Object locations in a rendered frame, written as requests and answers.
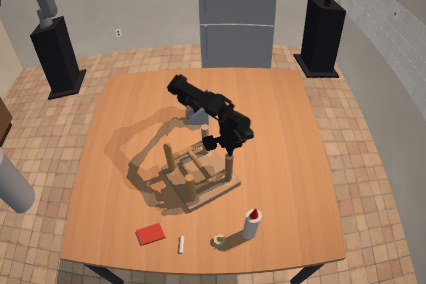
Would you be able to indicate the red flat rectangular pad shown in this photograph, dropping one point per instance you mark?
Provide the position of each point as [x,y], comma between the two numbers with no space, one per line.
[150,234]

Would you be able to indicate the white cylinder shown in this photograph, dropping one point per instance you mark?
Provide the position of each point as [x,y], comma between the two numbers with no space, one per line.
[181,244]

